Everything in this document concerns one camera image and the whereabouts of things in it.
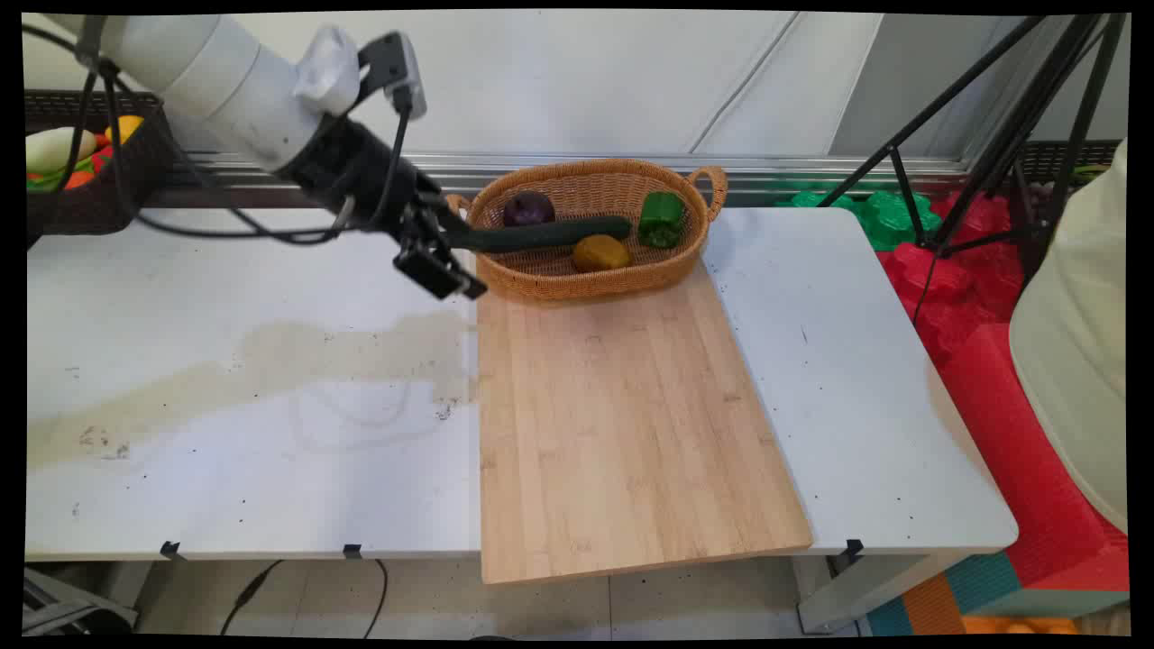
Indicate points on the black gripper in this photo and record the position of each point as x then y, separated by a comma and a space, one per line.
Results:
361, 176

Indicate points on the dark green cucumber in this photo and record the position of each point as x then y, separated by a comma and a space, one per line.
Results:
550, 234

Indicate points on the purple toy onion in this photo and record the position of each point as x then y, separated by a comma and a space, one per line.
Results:
528, 209

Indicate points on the yellow-brown toy potato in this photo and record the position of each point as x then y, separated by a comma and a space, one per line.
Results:
600, 253

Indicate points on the green toy bell pepper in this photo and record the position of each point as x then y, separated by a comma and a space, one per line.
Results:
661, 219

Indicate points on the bamboo cutting board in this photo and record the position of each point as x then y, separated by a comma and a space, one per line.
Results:
622, 424

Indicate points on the yellow toy vegetable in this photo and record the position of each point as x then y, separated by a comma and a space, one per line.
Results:
126, 127

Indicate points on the dark woven storage basket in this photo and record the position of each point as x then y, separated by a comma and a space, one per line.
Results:
90, 203

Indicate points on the orange toy vegetable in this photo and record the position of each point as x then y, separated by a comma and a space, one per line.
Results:
77, 178

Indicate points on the white toy vegetable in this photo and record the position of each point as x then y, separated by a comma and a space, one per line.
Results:
56, 149

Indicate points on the white table leg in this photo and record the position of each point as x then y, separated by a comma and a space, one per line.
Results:
865, 590

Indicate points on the red foam mat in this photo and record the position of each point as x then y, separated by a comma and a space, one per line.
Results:
1010, 424

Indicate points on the multicolour striped floor mat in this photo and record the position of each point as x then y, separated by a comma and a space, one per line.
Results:
956, 599

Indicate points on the cream fabric garment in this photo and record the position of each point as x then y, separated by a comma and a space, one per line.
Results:
1077, 351

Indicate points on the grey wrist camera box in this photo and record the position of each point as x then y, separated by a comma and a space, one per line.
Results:
397, 72

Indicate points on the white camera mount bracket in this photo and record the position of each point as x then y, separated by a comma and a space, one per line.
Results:
326, 68

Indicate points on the aluminium wall rail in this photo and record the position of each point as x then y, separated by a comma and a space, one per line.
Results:
721, 171

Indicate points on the grey metal floor frame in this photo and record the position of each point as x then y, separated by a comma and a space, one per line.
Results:
72, 604

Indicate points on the black camera tripod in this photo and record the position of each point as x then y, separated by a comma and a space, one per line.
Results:
1019, 126

